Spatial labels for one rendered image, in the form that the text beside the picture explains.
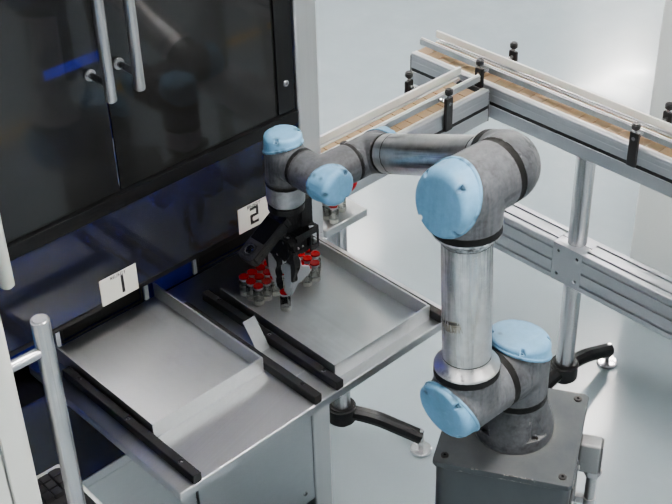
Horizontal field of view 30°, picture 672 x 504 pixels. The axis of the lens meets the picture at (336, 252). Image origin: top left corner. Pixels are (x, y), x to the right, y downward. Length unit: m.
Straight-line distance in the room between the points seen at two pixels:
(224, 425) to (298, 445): 0.79
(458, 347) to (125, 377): 0.67
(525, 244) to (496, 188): 1.47
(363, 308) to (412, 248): 1.72
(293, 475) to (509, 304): 1.18
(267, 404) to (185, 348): 0.23
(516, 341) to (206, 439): 0.58
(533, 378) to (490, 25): 3.66
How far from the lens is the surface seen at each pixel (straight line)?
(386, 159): 2.27
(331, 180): 2.24
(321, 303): 2.56
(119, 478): 2.71
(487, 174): 1.95
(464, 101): 3.18
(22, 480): 1.72
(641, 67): 5.50
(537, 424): 2.36
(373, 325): 2.50
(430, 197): 1.96
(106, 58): 2.14
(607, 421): 3.64
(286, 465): 3.09
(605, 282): 3.30
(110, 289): 2.42
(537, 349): 2.25
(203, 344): 2.48
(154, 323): 2.55
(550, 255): 3.38
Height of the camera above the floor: 2.44
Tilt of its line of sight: 35 degrees down
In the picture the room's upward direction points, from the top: 2 degrees counter-clockwise
